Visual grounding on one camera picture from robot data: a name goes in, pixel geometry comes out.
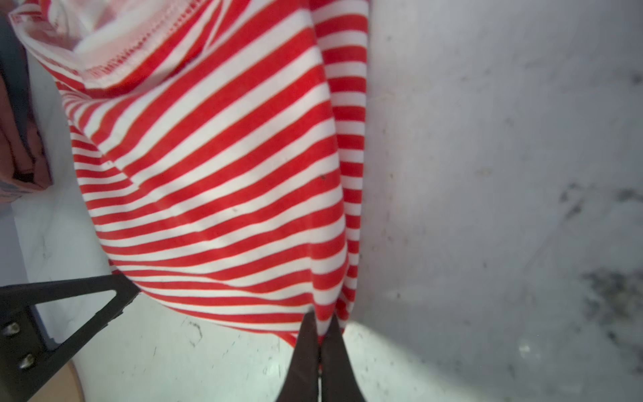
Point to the folded red graphic tank top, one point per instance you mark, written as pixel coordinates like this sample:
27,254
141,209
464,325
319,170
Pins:
24,166

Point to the red white striped tank top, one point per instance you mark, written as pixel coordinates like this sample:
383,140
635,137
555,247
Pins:
218,147

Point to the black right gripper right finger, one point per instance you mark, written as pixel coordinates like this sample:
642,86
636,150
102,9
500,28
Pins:
338,382

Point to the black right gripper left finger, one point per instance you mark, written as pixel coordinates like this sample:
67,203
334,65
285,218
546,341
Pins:
301,383

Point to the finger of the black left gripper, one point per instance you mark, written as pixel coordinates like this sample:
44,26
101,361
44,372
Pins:
45,324

